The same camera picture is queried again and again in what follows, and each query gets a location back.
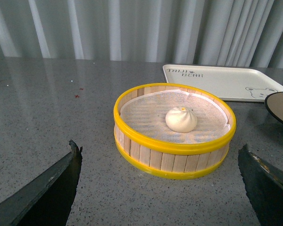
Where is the brown plate with black rim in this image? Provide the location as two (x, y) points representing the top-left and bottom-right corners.
(265, 92), (283, 125)

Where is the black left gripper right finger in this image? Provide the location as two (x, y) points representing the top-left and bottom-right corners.
(238, 145), (283, 226)

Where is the white bear print tray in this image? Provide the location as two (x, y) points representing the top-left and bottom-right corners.
(163, 65), (283, 102)

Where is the yellow rimmed bamboo steamer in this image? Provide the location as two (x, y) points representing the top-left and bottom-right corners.
(113, 83), (236, 179)

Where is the white steamer liner cloth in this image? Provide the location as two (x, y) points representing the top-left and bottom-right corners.
(120, 90), (232, 144)

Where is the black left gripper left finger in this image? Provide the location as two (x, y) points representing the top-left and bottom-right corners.
(0, 140), (83, 226)

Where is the grey pleated curtain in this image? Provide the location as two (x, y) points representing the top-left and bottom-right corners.
(0, 0), (283, 68)

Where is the white steamed bun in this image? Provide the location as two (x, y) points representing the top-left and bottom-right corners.
(165, 106), (198, 133)

